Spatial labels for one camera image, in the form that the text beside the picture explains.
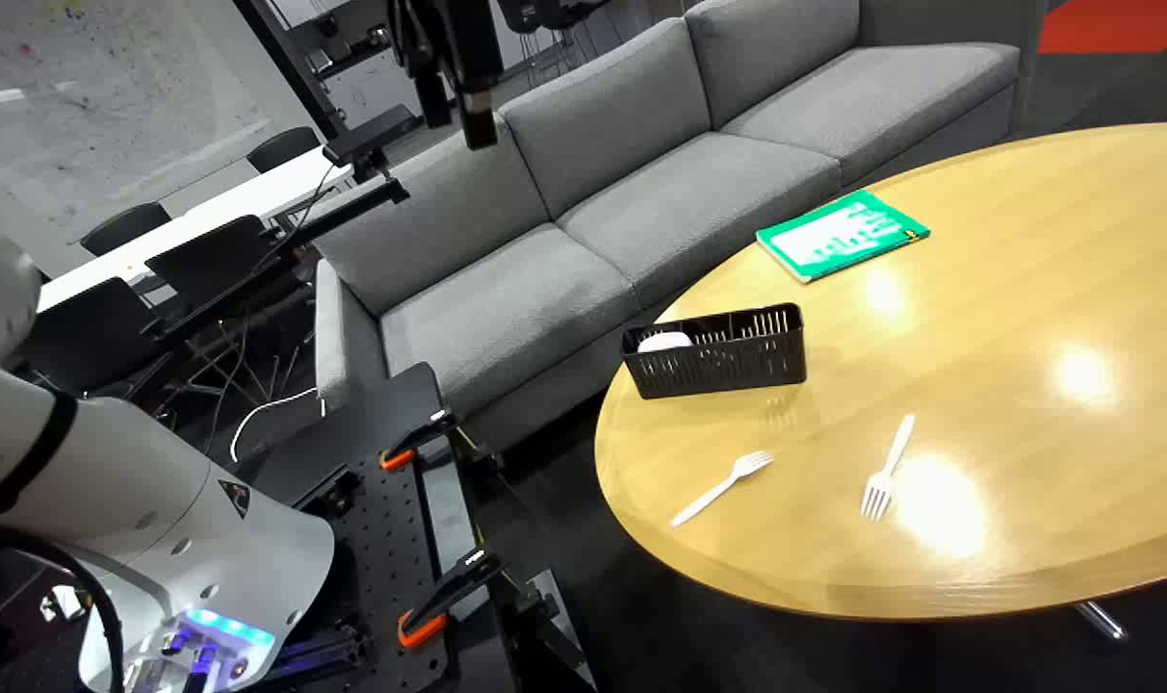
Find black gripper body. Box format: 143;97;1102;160
448;0;504;120

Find black mesh utensil holder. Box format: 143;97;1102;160
620;302;811;406

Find grey fabric sofa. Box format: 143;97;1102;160
308;0;1043;453

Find black office chair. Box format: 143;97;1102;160
78;197;175;258
143;211;282;314
14;274;164;398
241;122;328;178

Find white office desk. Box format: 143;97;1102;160
36;142;409;319

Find white plastic spoon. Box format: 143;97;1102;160
634;326;695;357

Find orange black bar clamp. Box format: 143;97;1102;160
394;546;525;656
372;406;495;477

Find green paper sheet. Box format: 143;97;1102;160
751;189;935;288

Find black perforated breadboard table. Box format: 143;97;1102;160
233;362;600;693

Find metal table foot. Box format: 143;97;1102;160
1072;597;1131;646

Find white loose cable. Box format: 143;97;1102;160
223;382;323;471

